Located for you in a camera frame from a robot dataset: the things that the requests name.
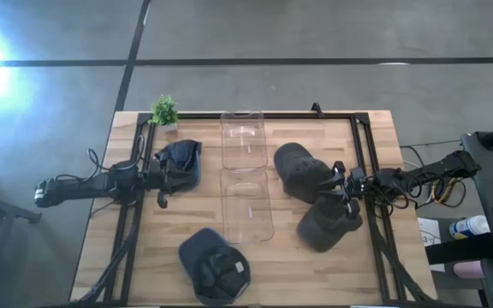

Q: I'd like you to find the white paper sheet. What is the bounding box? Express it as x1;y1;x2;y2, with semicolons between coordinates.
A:
417;216;447;274

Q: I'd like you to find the black metal table frame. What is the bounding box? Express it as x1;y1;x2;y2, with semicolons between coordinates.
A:
74;111;439;307

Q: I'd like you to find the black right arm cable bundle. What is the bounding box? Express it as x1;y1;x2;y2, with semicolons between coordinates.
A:
366;169;434;215

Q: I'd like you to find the small green potted plant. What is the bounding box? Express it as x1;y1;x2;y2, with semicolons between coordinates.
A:
149;94;180;133

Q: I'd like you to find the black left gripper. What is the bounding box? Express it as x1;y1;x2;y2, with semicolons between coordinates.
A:
143;150;174;210

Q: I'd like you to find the thin floor cable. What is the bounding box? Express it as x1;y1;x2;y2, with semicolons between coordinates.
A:
399;138;464;150

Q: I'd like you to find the pink object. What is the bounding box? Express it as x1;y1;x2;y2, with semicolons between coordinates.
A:
452;259;486;280

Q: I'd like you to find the yellow cable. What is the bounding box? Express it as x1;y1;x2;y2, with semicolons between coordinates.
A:
428;177;464;205

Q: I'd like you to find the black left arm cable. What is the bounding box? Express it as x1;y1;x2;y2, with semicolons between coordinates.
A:
86;133;146;173

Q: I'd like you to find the clear plastic bin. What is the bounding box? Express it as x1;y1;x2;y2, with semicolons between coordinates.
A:
219;167;276;246
219;110;270;171

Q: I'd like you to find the navy blue baseball cap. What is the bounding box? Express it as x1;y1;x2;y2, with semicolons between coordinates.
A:
177;227;252;306
155;139;203;194

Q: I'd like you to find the white spray can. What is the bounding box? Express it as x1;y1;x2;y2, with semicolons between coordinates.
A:
448;214;492;240

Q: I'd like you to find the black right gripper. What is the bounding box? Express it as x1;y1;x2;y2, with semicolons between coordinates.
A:
318;160;368;221

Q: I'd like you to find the dark grey baseball cap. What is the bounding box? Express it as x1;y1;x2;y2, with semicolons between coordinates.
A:
272;141;336;204
295;191;365;254

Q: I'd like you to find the black flat bar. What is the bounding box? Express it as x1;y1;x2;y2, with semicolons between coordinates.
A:
425;232;493;266

